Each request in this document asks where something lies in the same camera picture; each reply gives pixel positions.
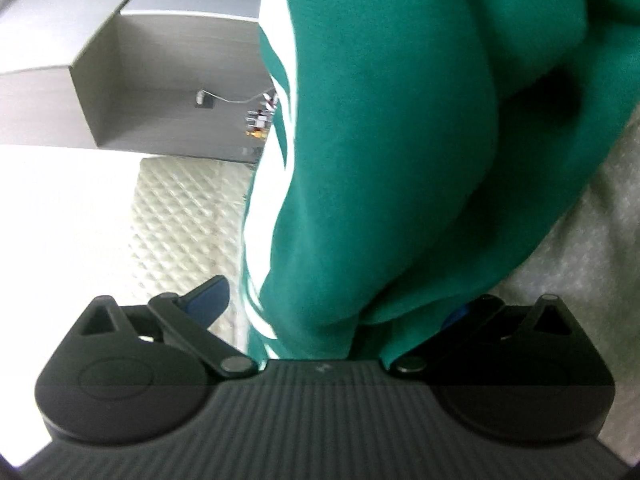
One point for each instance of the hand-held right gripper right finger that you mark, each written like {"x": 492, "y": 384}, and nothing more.
{"x": 457, "y": 316}

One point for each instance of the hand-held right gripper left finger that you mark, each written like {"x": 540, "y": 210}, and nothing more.
{"x": 207, "y": 300}

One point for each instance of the green sweatshirt with white letters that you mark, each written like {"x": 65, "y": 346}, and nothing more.
{"x": 390, "y": 135}

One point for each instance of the quilted beige mattress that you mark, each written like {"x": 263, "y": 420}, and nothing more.
{"x": 185, "y": 220}

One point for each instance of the grey textured bed sheet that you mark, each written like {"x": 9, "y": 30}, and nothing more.
{"x": 575, "y": 240}

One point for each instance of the group of small bottles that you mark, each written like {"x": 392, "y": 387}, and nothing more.
{"x": 260, "y": 120}

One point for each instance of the grey wall shelf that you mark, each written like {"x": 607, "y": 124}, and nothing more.
{"x": 150, "y": 60}

